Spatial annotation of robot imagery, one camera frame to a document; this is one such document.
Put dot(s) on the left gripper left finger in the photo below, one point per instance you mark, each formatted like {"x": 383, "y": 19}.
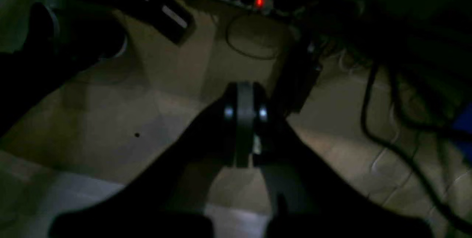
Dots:
{"x": 168, "y": 199}

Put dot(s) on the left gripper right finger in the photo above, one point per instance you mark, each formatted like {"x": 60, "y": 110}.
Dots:
{"x": 308, "y": 198}

